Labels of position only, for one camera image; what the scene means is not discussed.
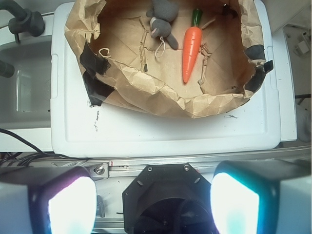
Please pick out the crumpled brown paper bag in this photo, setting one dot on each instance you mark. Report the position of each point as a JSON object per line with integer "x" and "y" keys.
{"x": 122, "y": 65}

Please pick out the gray plush bunny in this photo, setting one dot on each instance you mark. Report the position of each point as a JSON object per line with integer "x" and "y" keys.
{"x": 162, "y": 14}

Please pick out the black octagonal mount base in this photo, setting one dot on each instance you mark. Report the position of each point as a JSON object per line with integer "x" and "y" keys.
{"x": 168, "y": 200}

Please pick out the gray sink faucet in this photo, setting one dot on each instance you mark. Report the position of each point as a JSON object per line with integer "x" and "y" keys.
{"x": 24, "y": 20}

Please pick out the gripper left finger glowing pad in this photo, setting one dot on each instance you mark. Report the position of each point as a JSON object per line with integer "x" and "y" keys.
{"x": 47, "y": 200}

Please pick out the white sink basin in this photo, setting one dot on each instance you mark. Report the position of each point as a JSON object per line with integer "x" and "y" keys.
{"x": 25, "y": 96}

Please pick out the orange toy carrot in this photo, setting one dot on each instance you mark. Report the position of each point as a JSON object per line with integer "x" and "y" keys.
{"x": 191, "y": 45}

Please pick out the white plastic board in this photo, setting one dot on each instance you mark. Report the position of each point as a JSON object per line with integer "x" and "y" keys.
{"x": 81, "y": 130}

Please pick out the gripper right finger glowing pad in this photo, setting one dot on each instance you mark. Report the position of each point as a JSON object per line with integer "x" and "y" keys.
{"x": 271, "y": 196}

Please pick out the aluminum frame rail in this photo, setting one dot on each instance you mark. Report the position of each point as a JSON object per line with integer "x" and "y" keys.
{"x": 103, "y": 168}

